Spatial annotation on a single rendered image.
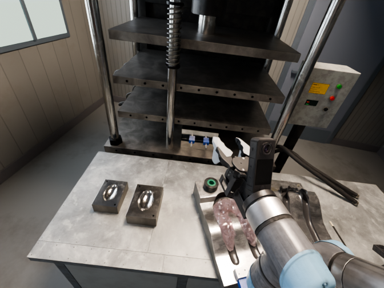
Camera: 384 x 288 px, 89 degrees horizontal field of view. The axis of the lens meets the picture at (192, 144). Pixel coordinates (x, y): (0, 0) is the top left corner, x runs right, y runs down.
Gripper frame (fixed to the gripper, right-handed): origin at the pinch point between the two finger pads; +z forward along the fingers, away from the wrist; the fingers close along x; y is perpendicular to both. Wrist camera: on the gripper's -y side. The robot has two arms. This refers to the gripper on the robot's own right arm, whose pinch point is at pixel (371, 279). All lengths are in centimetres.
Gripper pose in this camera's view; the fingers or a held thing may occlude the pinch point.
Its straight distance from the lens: 131.6
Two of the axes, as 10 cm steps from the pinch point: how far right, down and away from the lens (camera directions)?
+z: -1.0, 7.8, 6.2
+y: -0.6, 6.2, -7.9
